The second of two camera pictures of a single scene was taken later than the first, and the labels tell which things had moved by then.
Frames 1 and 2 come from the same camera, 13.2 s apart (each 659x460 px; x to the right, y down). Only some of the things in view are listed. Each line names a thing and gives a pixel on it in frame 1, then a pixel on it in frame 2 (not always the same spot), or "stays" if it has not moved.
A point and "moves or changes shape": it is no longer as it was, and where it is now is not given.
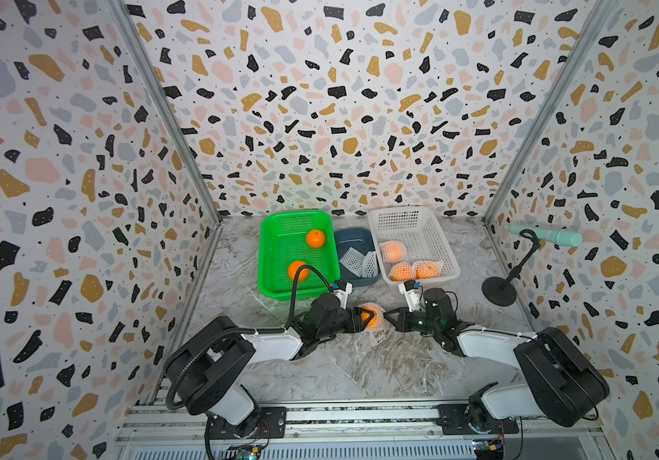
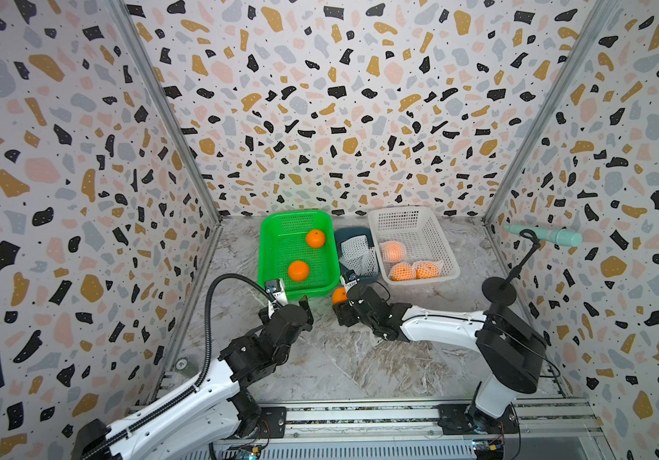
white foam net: [370, 266] stays
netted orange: [393, 251] stays
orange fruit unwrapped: [315, 239] stays
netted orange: [304, 274] stays
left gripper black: [357, 324] -> [307, 310]
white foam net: [378, 324] moves or changes shape
